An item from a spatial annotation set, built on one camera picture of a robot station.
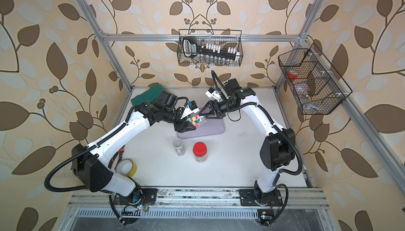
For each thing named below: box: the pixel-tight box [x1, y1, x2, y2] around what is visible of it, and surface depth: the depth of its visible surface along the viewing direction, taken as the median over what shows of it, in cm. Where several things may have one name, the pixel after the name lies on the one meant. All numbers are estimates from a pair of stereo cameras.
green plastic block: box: [130, 83, 167, 106], surface depth 114 cm
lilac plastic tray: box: [177, 118, 226, 139], surface depth 98 cm
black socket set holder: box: [182, 36, 240, 65], surface depth 86 cm
